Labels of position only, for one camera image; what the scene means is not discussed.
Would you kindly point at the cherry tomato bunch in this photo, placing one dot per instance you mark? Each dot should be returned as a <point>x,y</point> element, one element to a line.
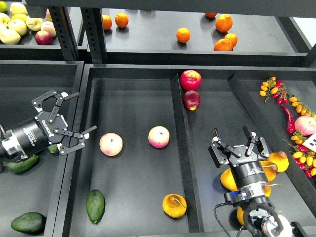
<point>303,156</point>
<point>274,88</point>

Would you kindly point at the pink apple left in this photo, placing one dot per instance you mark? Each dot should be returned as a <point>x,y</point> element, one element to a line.
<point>111,144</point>

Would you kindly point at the pale yellow apple with stem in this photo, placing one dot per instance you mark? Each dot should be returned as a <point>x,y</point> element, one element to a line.
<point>34,24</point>

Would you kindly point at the black upper shelf tray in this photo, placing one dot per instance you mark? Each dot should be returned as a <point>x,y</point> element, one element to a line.
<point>150,38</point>

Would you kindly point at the pink apple right tray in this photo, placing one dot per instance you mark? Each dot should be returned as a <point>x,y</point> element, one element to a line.
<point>305,125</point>

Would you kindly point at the black left tray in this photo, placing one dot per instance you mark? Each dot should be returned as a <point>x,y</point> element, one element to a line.
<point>38,189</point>

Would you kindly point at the pale yellow pear front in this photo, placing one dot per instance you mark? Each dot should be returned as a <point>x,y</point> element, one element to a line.
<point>9,36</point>

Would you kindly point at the red apple on shelf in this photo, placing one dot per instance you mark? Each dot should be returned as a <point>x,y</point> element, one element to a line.
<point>43,38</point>

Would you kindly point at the orange on shelf centre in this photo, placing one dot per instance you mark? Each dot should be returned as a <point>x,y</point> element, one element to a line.
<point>183,35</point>

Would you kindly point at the cherry tomato bunch upper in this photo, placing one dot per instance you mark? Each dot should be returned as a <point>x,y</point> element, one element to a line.
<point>274,88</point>

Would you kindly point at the dark red apple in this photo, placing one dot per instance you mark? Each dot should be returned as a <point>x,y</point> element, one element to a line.
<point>191,100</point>

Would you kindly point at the pink apple centre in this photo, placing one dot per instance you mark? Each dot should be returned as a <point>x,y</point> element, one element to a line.
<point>159,137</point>

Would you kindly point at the orange on shelf left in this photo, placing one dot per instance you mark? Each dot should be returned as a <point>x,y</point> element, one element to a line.
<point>121,20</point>

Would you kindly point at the orange front right shelf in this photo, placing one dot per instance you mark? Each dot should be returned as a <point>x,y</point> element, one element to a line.
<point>223,45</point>

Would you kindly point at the black shelf post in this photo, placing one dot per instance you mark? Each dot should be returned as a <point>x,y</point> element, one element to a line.
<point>64,30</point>
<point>93,25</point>

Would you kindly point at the pale yellow apple middle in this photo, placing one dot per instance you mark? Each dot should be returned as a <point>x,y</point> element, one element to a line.
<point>19,26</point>

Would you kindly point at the pale peach on shelf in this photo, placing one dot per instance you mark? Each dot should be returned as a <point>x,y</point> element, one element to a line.
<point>48,26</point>

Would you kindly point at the black centre tray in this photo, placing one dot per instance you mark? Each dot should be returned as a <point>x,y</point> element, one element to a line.
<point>130,100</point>

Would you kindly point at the yellow pear with brown stem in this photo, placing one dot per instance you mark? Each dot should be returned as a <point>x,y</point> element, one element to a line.
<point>270,169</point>

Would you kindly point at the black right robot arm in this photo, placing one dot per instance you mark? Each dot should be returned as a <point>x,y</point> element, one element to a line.
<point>260,217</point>

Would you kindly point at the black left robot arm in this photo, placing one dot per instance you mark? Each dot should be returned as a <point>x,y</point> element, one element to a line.
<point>6,155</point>

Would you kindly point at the green avocado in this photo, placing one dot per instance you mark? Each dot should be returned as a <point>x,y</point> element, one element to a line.
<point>95,205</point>
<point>29,223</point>
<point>53,149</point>

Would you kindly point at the black shelf post left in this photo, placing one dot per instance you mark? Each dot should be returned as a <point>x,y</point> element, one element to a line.
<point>64,30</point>

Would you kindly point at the green avocado by tray wall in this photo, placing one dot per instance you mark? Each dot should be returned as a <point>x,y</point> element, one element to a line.
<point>53,149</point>

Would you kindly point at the black shelf post right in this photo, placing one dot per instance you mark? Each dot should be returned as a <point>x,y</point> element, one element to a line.
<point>93,25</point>

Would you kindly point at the pink apple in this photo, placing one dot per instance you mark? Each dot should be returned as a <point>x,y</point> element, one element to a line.
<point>111,144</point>
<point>159,137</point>

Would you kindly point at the orange behind post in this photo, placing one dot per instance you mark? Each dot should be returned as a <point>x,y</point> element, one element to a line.
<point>107,22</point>

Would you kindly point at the green avocado left edge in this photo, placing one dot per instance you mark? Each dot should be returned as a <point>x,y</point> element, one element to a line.
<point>18,167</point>

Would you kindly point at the bright red apple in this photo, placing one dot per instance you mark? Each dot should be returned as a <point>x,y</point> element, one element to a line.
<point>190,80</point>

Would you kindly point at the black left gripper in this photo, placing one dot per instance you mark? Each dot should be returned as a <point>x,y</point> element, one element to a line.
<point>45,129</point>

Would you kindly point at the cherry tomato bunch lower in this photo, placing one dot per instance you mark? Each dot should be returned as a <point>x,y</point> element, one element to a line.
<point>303,156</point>

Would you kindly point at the red chili pepper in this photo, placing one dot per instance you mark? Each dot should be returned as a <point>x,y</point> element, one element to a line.
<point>290,127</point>

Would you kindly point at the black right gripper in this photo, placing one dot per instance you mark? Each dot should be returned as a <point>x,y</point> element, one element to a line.
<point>245,171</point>

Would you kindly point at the white label card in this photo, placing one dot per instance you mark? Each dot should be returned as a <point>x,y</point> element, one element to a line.
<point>310,143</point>

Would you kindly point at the orange behind front orange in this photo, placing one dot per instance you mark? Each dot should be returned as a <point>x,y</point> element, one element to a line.
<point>232,38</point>

